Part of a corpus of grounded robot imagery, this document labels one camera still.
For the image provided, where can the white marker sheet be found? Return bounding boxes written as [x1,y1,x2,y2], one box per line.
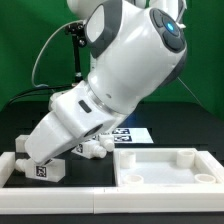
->
[112,128,153,143]

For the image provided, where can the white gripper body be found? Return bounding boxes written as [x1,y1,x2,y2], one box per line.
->
[25,82,126,164]

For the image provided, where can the black cables on table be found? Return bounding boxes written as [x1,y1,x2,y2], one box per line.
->
[6,83,79,106]

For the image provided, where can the grey camera cable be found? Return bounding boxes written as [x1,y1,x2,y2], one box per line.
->
[30,19,84,88]

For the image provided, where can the white square tabletop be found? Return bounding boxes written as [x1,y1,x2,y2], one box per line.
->
[113,148,224,186]

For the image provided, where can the white U-shaped fence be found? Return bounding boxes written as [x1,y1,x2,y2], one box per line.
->
[0,150,224,216]

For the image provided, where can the camera on black stand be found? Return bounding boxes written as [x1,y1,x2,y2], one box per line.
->
[65,22,87,86]

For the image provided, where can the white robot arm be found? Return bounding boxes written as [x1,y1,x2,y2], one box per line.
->
[25,0,187,164]

